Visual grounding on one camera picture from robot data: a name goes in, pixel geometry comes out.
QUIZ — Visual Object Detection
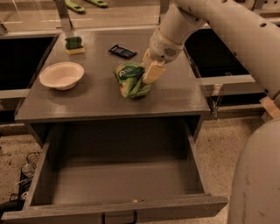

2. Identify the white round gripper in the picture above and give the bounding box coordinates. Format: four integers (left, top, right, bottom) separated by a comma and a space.
141, 28, 183, 84

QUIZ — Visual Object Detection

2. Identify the green rice chip bag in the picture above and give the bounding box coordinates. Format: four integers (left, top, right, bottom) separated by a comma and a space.
113, 62, 151, 98

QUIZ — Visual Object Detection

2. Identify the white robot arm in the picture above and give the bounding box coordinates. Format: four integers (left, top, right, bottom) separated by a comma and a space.
142, 0, 280, 224

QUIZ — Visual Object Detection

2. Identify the open grey top drawer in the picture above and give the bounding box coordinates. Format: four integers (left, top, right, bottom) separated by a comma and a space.
3, 117, 228, 224

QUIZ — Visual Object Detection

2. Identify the dark blue snack packet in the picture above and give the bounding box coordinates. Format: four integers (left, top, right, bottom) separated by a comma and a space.
108, 45, 137, 60

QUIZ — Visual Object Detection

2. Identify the grey cabinet with countertop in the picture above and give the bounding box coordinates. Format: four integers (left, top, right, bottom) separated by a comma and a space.
14, 27, 212, 147

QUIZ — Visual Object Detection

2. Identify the green and yellow sponge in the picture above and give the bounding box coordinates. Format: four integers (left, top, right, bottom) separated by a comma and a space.
66, 36, 85, 55

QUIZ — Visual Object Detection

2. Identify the green tool on shelf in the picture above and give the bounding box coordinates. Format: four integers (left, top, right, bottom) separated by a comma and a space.
65, 0, 86, 14
86, 0, 108, 8

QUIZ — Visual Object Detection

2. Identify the white paper bowl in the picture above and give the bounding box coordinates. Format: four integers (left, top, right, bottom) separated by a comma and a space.
39, 62, 84, 90

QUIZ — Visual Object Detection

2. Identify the wooden board at right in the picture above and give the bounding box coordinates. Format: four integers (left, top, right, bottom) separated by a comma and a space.
260, 96, 280, 121

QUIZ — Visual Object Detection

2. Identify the middle metal support post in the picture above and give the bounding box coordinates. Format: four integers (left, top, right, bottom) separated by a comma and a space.
158, 0, 170, 23

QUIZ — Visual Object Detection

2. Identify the metal support post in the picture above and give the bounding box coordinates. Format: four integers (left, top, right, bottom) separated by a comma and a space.
54, 0, 73, 32
252, 0, 265, 14
158, 0, 170, 23

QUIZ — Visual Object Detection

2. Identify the left metal support post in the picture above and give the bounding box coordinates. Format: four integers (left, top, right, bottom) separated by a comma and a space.
54, 0, 73, 32

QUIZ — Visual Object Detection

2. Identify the right metal support post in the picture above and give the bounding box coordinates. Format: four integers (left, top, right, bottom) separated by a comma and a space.
252, 0, 265, 14

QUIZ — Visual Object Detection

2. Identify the black drawer handle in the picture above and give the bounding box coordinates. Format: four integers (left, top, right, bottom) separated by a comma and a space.
101, 211, 137, 224

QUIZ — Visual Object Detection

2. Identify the black wire basket on floor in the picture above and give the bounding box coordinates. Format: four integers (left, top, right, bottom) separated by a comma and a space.
10, 151, 41, 205

